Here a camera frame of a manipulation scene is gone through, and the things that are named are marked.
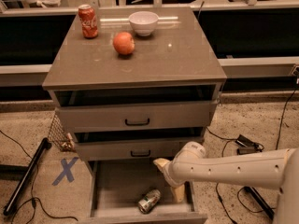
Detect middle grey drawer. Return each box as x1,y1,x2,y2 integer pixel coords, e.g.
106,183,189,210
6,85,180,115
75,127,206,161

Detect black stand leg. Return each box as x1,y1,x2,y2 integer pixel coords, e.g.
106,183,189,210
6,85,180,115
3,138,51,217
245,187,274,219

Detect bottom grey drawer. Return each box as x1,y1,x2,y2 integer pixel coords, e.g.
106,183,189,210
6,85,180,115
78,159,207,224

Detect wire mesh basket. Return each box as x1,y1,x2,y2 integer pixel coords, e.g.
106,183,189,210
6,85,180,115
48,115,75,152

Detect green silver 7up can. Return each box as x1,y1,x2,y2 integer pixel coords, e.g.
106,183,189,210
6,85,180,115
137,189,161,214

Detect blue tape cross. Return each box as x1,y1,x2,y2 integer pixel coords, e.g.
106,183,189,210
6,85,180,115
52,157,78,186

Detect grey drawer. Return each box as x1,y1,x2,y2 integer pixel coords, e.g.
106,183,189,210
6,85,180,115
75,127,206,161
56,100,217,133
78,159,207,224

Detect red apple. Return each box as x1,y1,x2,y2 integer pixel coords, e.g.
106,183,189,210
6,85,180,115
113,32,135,55

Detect black right floor cables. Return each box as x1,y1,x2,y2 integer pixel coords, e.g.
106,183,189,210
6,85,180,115
206,77,299,224

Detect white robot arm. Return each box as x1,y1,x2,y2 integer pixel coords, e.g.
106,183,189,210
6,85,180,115
153,141,299,224

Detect white bowl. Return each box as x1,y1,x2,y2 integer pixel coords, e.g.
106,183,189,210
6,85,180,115
129,11,159,36

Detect top grey drawer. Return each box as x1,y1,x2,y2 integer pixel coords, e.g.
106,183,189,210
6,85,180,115
56,100,217,133

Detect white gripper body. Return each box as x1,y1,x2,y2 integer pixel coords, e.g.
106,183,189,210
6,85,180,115
162,161,184,188

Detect black right stand leg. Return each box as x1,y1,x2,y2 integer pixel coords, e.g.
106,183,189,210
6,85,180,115
245,187,274,219

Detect black power adapter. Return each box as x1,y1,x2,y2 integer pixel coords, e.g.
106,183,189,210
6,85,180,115
235,134,264,155

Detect red coca-cola can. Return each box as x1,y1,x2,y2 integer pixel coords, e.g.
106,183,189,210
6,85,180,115
78,4,98,38

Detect black left floor cable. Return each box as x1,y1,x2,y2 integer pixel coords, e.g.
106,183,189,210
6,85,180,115
0,130,78,224

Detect grey drawer cabinet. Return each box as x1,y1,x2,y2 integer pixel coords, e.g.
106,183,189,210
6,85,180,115
42,7,228,224

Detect black left stand leg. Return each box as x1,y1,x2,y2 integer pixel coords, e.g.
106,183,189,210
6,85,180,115
3,138,51,217

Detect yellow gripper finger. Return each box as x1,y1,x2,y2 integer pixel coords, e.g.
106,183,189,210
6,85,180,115
171,185,185,203
153,158,170,172

